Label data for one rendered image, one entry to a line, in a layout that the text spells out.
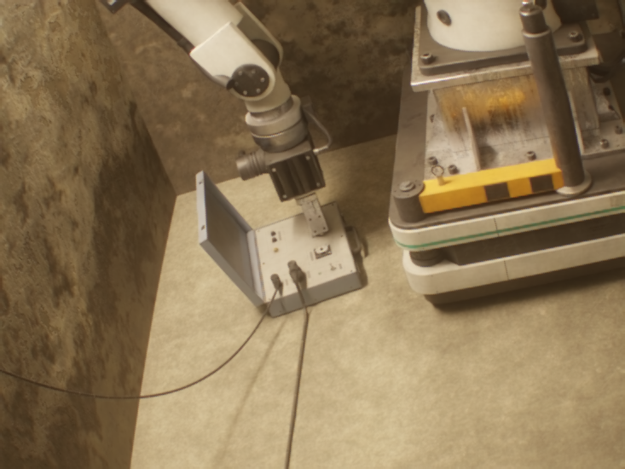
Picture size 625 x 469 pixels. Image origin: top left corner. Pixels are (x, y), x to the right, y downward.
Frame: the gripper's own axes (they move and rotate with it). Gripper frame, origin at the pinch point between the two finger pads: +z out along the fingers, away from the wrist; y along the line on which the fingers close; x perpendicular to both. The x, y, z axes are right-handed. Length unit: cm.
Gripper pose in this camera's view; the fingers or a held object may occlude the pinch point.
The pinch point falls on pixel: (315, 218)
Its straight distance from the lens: 285.4
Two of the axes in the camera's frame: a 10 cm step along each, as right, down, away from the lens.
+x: -9.4, 3.3, 0.6
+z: 3.1, 7.8, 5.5
